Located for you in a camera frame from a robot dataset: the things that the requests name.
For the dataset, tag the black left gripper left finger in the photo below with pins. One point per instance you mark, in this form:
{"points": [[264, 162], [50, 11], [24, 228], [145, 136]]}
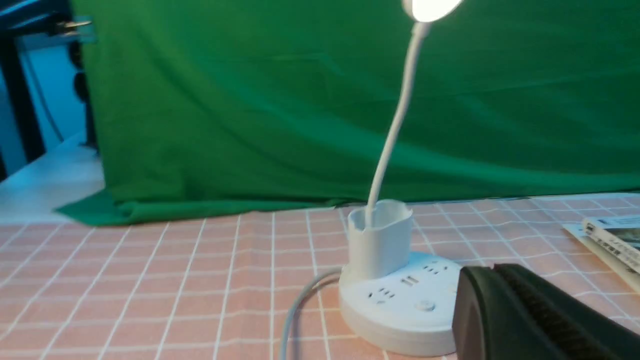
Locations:
{"points": [[507, 313]]}

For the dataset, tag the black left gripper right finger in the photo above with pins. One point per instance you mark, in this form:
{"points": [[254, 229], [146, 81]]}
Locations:
{"points": [[572, 329]]}

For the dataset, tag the white desk lamp with sockets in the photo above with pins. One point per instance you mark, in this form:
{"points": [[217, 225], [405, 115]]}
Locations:
{"points": [[399, 300]]}

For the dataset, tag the top white self-driving book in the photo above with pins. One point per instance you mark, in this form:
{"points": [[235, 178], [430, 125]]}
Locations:
{"points": [[619, 235]]}

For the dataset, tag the middle white book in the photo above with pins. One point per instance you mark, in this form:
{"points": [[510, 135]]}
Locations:
{"points": [[612, 257]]}

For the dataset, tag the bottom thin paper booklet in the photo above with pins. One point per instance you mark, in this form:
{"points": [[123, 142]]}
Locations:
{"points": [[580, 231]]}

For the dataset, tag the pink checkered tablecloth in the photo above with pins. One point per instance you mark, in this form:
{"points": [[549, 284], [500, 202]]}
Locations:
{"points": [[219, 289]]}

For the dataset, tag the green backdrop cloth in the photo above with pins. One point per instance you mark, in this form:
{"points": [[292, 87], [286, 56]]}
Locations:
{"points": [[204, 108]]}

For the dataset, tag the metal binder clip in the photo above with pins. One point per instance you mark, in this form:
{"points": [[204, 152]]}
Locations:
{"points": [[66, 27]]}

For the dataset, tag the black metal frame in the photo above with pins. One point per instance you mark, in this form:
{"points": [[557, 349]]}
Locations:
{"points": [[44, 90]]}

